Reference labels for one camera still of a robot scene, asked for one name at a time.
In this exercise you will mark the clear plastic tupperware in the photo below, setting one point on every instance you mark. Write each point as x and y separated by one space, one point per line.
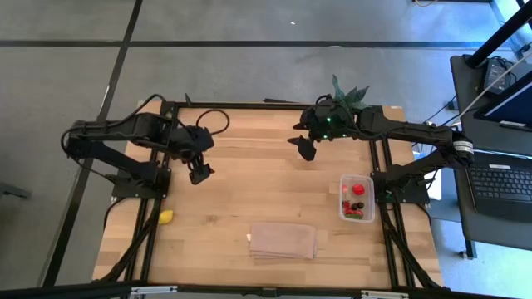
369 179

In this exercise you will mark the black pole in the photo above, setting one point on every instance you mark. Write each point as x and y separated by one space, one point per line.
498 35

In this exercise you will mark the grey furniture leg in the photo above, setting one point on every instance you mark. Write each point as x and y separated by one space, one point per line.
12 191

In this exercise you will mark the black bar with silver brackets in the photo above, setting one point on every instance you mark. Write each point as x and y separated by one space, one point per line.
62 290

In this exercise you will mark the black keyboard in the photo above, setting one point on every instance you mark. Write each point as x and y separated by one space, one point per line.
503 191

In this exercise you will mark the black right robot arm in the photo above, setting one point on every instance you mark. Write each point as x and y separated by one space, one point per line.
415 130

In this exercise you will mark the yellow toy lemon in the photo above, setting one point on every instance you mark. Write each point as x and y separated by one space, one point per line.
166 217

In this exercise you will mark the white paper sheet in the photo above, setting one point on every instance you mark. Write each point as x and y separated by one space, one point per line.
435 190

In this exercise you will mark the green plant in white pot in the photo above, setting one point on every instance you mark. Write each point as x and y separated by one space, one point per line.
351 97

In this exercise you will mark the black aluminium table frame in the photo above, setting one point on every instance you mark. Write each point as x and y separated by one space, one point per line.
249 105

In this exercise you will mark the black computer monitor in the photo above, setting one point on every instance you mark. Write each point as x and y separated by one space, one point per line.
511 104

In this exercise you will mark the folded beige cloth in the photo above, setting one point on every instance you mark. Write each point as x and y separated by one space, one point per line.
282 240

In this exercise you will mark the black power adapter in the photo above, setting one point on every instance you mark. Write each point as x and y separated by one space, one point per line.
494 74

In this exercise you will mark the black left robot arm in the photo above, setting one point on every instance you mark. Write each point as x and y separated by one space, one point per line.
124 126

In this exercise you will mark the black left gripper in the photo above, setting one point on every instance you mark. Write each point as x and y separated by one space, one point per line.
195 141

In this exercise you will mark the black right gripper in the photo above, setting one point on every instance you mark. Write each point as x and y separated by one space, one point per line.
334 122

